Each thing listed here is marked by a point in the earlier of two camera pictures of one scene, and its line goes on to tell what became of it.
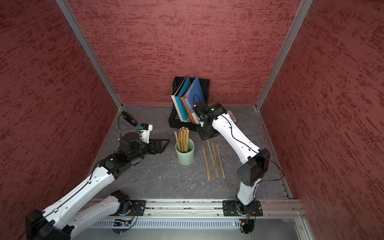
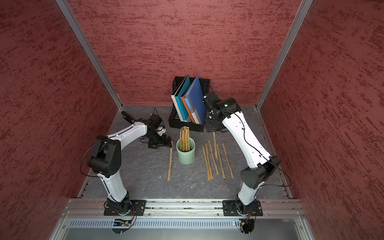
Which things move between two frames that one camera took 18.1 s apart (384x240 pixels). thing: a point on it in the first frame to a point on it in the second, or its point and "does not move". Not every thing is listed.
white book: (173, 97) does not move
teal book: (179, 101) does not move
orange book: (183, 99) does not move
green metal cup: (186, 158) does not move
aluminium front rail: (277, 207) does not move
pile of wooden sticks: (221, 162) to (228, 162)
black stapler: (127, 116) does not move
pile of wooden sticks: (211, 153) to (207, 151)
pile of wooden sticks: (215, 159) to (221, 166)
